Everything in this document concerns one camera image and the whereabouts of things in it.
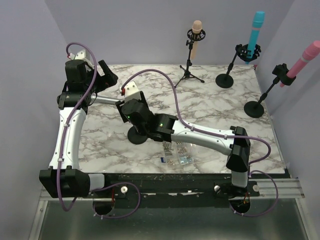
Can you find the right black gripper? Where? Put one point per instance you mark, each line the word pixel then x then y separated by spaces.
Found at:
pixel 142 100

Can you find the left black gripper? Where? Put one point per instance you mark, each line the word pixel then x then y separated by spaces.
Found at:
pixel 108 79

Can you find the silver mesh microphone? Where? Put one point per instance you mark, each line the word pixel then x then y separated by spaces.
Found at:
pixel 103 100

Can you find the black round-base mic stand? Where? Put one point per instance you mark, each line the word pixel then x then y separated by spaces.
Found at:
pixel 135 138

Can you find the beige microphone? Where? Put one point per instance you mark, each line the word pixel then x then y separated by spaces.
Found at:
pixel 196 29

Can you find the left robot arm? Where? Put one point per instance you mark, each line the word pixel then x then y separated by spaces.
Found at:
pixel 63 177

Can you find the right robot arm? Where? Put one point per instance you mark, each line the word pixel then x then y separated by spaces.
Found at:
pixel 161 127

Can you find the black clip round stand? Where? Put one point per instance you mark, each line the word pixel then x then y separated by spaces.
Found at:
pixel 254 109

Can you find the blue microphone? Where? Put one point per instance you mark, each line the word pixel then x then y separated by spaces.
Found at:
pixel 257 23

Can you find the pink microphone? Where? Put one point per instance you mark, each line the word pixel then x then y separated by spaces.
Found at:
pixel 309 54

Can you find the clear plastic screw box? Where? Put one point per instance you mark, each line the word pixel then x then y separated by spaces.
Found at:
pixel 177 153

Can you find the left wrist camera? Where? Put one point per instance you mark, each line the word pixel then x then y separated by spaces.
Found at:
pixel 85 56

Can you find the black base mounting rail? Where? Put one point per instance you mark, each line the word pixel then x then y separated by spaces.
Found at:
pixel 165 190

